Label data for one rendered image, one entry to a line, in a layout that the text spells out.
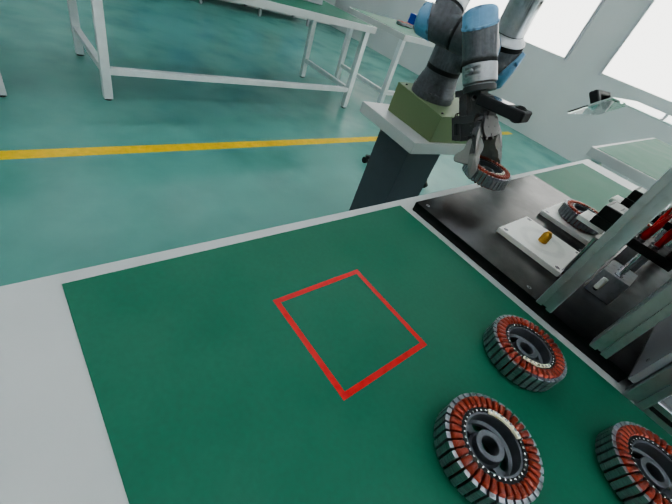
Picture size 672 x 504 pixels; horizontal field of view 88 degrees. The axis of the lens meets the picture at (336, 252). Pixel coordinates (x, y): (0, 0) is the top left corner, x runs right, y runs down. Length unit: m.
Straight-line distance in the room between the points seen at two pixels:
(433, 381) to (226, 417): 0.26
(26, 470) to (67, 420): 0.04
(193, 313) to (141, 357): 0.07
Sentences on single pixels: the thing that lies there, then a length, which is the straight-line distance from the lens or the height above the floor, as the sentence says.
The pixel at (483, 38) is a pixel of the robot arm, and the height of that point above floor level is 1.08.
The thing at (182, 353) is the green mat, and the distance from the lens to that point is 0.43.
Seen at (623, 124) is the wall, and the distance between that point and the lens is 5.65.
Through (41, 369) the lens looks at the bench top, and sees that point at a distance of 0.45.
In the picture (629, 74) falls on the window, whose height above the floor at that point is 1.08.
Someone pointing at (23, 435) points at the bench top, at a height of 0.75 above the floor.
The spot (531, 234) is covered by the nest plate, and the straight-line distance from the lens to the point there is 0.90.
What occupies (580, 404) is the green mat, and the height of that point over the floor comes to 0.75.
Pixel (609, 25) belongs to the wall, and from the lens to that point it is 5.84.
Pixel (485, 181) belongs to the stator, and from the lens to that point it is 0.88.
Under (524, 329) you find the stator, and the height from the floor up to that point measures 0.78.
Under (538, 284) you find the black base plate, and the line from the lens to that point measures 0.77.
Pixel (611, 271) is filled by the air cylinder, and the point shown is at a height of 0.82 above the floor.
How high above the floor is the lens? 1.11
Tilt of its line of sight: 39 degrees down
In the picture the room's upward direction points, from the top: 22 degrees clockwise
